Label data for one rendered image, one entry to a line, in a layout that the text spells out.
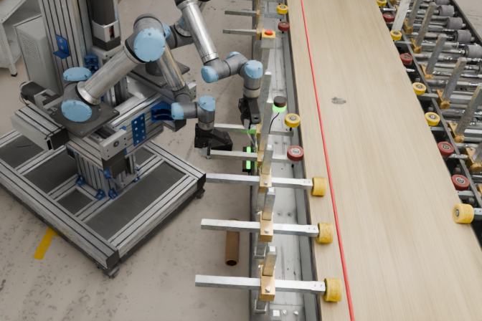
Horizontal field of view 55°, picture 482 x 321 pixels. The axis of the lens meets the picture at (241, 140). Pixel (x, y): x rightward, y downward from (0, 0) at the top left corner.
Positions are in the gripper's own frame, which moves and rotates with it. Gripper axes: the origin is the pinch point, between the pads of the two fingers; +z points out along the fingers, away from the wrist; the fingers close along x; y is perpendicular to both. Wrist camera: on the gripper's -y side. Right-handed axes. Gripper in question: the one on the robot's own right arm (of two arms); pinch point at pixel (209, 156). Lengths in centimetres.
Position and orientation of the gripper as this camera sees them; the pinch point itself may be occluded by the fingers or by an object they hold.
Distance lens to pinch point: 229.9
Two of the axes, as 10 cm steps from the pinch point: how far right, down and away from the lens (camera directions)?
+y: -10.0, -0.7, -0.4
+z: -0.8, 7.3, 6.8
